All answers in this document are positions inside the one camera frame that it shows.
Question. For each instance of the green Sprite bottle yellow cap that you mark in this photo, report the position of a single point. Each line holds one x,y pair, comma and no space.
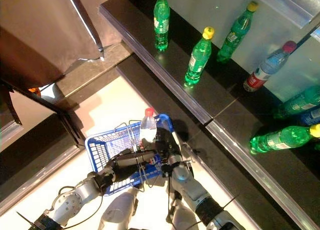
282,139
161,22
300,103
198,59
236,34

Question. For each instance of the Pepsi bottle blue cap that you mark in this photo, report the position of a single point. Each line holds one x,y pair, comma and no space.
311,117

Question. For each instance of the water bottle red cap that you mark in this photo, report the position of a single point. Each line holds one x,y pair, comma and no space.
267,67
148,127

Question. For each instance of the blue plastic shopping basket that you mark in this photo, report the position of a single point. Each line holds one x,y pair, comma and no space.
105,147

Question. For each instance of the black shelf board clear edge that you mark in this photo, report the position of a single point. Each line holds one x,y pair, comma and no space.
140,39
250,139

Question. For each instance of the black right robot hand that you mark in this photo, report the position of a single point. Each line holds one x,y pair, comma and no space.
166,144

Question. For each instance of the dark shelving unit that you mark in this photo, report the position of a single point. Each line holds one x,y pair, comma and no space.
30,144

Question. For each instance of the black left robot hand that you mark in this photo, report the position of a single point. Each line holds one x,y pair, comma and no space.
130,159

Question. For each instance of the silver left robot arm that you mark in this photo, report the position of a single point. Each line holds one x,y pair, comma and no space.
75,195

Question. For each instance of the small orange object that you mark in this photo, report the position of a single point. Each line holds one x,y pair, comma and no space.
33,91

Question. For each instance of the silver left robot leg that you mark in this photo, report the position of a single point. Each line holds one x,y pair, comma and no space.
120,210

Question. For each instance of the black shelf base plinth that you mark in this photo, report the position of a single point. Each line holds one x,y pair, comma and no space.
175,97

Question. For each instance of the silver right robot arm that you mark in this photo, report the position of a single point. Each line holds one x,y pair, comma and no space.
190,185

